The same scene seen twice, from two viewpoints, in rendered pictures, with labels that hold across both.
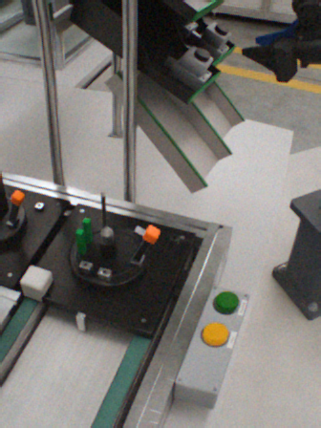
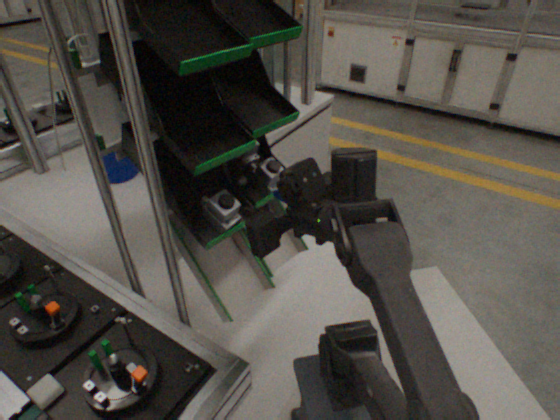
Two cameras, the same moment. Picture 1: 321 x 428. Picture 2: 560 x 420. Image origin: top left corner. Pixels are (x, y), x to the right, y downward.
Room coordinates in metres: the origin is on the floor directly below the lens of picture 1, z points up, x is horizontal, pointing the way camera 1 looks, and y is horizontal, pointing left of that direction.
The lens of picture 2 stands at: (0.28, -0.31, 1.68)
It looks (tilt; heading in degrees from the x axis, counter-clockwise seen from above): 37 degrees down; 16
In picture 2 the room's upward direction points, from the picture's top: straight up
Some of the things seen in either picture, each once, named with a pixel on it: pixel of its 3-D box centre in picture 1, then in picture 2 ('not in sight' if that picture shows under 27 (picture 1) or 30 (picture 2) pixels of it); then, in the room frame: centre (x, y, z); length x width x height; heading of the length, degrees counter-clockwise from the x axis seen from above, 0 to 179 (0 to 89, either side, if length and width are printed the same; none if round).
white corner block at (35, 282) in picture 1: (36, 284); (47, 393); (0.52, 0.21, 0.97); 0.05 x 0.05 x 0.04; 73
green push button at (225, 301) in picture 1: (226, 303); not in sight; (0.51, -0.11, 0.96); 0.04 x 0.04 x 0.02
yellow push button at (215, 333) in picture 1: (215, 334); not in sight; (0.44, -0.09, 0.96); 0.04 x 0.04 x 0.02
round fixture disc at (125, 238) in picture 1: (108, 257); (121, 376); (0.58, 0.09, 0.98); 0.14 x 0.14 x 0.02
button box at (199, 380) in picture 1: (212, 345); not in sight; (0.44, -0.09, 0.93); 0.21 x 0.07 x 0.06; 163
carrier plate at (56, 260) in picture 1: (109, 265); (124, 382); (0.58, 0.09, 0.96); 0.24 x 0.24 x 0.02; 73
